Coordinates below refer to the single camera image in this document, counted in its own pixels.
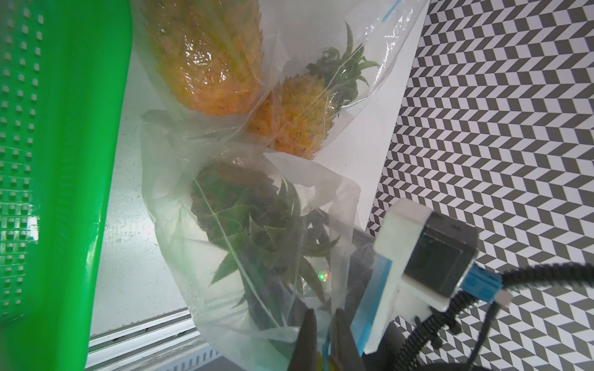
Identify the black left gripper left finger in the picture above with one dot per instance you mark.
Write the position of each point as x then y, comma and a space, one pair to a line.
304, 356

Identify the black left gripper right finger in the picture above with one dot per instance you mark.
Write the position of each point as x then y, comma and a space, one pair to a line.
344, 355

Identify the clear zip-top bag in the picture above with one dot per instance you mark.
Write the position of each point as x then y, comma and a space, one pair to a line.
172, 157
383, 40
180, 113

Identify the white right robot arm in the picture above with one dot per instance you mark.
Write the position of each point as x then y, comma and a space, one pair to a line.
398, 353

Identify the green plastic basket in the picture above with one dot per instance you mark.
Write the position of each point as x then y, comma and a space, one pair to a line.
64, 66

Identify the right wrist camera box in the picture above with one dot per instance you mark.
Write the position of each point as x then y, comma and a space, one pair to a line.
424, 259

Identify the aluminium front rail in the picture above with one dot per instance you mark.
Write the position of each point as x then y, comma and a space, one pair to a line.
166, 342

